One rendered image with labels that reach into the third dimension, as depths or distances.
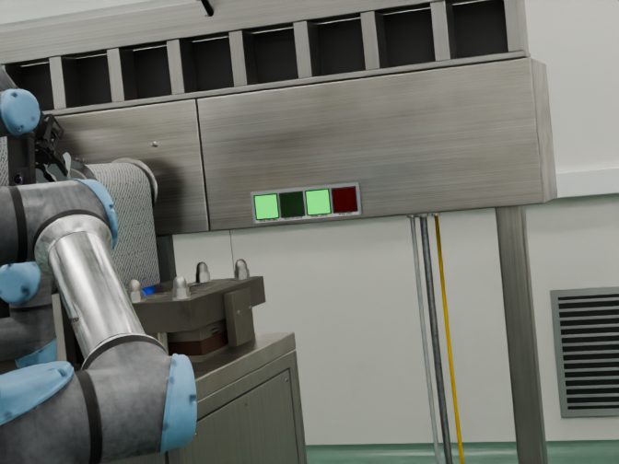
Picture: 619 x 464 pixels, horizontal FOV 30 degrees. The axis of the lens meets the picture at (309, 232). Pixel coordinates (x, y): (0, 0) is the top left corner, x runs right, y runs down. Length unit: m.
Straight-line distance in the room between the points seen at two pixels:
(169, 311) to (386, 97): 0.65
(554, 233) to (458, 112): 2.37
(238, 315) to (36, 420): 1.07
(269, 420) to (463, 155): 0.68
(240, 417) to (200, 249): 2.92
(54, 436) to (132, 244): 1.12
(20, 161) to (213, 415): 0.59
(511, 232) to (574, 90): 2.21
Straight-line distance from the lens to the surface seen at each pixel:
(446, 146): 2.43
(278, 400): 2.50
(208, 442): 2.16
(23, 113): 1.98
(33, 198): 1.74
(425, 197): 2.44
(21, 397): 1.38
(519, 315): 2.59
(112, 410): 1.40
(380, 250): 4.90
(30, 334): 2.09
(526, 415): 2.64
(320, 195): 2.50
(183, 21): 2.63
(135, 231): 2.48
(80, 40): 2.75
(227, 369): 2.24
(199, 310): 2.28
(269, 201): 2.54
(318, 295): 5.00
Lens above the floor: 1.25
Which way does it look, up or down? 3 degrees down
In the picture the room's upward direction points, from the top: 6 degrees counter-clockwise
